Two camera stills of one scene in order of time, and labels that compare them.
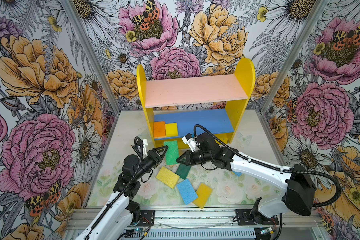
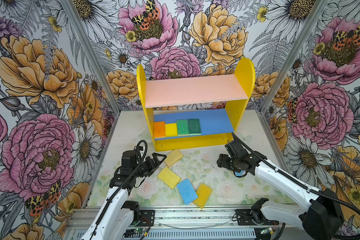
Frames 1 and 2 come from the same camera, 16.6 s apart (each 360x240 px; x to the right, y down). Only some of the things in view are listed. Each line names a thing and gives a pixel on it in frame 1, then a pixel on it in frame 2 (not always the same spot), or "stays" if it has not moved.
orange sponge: x=159 y=129 stays
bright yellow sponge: x=171 y=129 stays
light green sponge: x=172 y=152 -> x=182 y=128
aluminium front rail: x=240 y=218 stays
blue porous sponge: x=187 y=191 stays
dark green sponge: x=183 y=170 -> x=194 y=127
